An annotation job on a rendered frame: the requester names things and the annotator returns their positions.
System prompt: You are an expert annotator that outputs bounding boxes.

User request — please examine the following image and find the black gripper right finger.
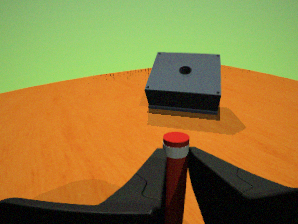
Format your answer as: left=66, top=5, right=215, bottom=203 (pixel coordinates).
left=188, top=147, right=298, bottom=224

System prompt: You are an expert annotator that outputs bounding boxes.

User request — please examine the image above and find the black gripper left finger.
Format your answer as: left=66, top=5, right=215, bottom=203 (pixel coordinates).
left=0, top=148, right=168, bottom=224

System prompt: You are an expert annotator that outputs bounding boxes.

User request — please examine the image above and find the red peg with white band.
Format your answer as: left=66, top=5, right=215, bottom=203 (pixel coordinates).
left=162, top=132, right=189, bottom=224

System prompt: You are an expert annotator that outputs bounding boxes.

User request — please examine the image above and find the grey sloped panel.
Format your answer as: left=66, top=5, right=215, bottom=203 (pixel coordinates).
left=145, top=52, right=221, bottom=115

